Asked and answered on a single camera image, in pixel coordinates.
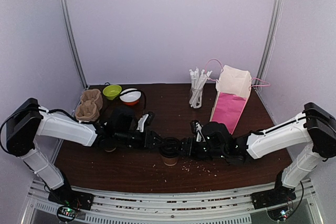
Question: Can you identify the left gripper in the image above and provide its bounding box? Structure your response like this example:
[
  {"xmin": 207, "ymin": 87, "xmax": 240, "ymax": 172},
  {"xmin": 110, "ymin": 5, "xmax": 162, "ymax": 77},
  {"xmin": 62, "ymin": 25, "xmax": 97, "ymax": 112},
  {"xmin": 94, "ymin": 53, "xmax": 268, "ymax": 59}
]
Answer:
[{"xmin": 115, "ymin": 130, "xmax": 166, "ymax": 151}]

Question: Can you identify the black cup lid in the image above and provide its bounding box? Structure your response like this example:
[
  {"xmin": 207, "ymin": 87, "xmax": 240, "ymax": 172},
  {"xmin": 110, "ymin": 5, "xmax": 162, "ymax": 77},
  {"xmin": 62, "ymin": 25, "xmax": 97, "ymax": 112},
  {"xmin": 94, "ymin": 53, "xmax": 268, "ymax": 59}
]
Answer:
[{"xmin": 159, "ymin": 137, "xmax": 180, "ymax": 158}]

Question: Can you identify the brown paper coffee cup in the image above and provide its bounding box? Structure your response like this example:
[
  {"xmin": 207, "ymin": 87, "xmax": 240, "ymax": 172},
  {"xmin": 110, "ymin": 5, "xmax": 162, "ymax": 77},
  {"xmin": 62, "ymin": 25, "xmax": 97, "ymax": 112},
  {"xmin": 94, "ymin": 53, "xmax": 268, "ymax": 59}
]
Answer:
[{"xmin": 161, "ymin": 155, "xmax": 179, "ymax": 167}]

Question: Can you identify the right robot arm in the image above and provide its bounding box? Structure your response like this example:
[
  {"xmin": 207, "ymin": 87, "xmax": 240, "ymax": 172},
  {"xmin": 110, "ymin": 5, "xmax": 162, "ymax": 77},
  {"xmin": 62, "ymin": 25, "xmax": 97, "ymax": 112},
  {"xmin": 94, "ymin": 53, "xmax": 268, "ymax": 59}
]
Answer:
[{"xmin": 172, "ymin": 102, "xmax": 335, "ymax": 204}]

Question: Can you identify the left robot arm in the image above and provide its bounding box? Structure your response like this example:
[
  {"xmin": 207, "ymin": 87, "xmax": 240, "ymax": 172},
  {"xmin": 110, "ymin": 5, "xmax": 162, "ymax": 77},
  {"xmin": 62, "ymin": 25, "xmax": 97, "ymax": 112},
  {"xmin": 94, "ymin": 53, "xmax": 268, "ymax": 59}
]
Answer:
[{"xmin": 1, "ymin": 98, "xmax": 168, "ymax": 205}]

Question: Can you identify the stack of paper cups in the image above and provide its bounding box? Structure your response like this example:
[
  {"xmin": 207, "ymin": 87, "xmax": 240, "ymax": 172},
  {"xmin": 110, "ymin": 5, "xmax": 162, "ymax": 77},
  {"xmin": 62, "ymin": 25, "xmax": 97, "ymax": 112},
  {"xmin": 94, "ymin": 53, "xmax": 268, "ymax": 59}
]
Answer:
[{"xmin": 103, "ymin": 144, "xmax": 116, "ymax": 153}]

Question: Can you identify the white and orange bowl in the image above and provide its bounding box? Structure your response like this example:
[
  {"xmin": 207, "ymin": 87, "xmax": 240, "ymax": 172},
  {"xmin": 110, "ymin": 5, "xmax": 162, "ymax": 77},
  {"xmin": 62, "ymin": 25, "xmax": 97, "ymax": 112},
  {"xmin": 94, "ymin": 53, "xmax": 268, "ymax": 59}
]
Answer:
[{"xmin": 119, "ymin": 88, "xmax": 141, "ymax": 106}]

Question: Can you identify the glass with wrapped straws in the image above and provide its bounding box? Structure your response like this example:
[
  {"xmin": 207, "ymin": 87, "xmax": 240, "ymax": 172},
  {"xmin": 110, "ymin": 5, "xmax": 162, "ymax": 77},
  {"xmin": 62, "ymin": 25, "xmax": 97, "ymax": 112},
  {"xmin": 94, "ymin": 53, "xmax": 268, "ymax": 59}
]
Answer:
[{"xmin": 188, "ymin": 68, "xmax": 212, "ymax": 109}]

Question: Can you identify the green bowl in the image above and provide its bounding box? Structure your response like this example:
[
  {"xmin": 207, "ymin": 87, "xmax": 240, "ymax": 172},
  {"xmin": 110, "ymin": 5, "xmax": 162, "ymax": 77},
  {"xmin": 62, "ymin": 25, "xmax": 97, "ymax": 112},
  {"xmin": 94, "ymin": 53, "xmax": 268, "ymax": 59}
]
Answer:
[{"xmin": 102, "ymin": 85, "xmax": 122, "ymax": 101}]

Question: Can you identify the pink paper bag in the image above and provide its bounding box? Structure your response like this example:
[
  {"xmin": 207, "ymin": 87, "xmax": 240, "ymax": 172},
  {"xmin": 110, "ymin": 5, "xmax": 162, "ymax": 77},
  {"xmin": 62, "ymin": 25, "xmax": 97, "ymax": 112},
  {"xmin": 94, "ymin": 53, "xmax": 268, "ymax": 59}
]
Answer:
[{"xmin": 205, "ymin": 59, "xmax": 271, "ymax": 135}]

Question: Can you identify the cardboard cup carrier stack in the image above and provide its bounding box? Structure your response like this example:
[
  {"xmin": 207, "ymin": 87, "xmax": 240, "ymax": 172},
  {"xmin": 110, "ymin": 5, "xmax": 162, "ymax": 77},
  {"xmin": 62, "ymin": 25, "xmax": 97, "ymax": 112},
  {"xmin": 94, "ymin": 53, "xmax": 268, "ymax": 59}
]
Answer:
[{"xmin": 75, "ymin": 89, "xmax": 103, "ymax": 122}]

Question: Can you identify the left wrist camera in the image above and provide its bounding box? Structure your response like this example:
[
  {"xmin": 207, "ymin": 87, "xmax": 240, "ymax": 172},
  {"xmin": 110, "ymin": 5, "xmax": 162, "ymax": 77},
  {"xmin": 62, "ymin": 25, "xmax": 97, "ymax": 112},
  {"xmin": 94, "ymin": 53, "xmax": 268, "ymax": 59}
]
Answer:
[{"xmin": 136, "ymin": 112, "xmax": 155, "ymax": 133}]

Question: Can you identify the front aluminium rail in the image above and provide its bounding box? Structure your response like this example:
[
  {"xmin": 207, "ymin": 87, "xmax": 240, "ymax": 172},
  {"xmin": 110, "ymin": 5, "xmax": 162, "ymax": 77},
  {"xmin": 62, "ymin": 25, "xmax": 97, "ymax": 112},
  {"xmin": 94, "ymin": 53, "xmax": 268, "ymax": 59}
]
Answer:
[{"xmin": 18, "ymin": 179, "xmax": 327, "ymax": 223}]

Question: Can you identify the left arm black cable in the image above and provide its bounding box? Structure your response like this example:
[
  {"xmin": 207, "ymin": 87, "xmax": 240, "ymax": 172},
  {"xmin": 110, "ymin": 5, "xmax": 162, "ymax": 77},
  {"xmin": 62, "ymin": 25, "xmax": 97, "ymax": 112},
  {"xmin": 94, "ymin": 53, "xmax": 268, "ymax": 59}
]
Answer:
[{"xmin": 0, "ymin": 89, "xmax": 147, "ymax": 154}]

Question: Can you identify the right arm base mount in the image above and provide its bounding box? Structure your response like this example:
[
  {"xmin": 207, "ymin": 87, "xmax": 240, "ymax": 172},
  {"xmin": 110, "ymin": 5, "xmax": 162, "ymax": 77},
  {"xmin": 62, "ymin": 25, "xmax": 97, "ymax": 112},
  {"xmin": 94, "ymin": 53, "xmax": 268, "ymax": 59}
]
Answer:
[{"xmin": 251, "ymin": 186, "xmax": 297, "ymax": 209}]

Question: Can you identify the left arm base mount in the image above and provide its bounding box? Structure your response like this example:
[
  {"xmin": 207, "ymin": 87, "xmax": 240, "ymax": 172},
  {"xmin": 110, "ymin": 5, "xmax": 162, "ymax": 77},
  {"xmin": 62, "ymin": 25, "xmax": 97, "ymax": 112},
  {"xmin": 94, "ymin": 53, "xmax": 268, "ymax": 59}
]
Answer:
[{"xmin": 48, "ymin": 185, "xmax": 94, "ymax": 210}]

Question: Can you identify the left aluminium frame post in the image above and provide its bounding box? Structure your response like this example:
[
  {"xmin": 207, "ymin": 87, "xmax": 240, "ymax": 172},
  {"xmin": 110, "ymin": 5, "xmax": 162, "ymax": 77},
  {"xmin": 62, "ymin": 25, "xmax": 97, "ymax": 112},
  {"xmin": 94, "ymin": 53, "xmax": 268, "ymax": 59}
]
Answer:
[{"xmin": 60, "ymin": 0, "xmax": 88, "ymax": 90}]

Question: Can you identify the aluminium frame post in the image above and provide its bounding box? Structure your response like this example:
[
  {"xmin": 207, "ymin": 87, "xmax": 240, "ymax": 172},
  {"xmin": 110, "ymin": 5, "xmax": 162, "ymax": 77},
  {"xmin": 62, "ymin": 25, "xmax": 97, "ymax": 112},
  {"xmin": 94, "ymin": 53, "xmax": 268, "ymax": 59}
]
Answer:
[
  {"xmin": 254, "ymin": 0, "xmax": 284, "ymax": 89},
  {"xmin": 60, "ymin": 0, "xmax": 88, "ymax": 90}
]

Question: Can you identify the right aluminium frame post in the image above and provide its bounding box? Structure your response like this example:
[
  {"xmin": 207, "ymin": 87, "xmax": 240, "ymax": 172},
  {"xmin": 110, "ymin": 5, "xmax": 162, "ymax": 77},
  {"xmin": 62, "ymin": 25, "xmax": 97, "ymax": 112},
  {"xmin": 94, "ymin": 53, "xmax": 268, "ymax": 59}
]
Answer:
[{"xmin": 254, "ymin": 0, "xmax": 284, "ymax": 89}]

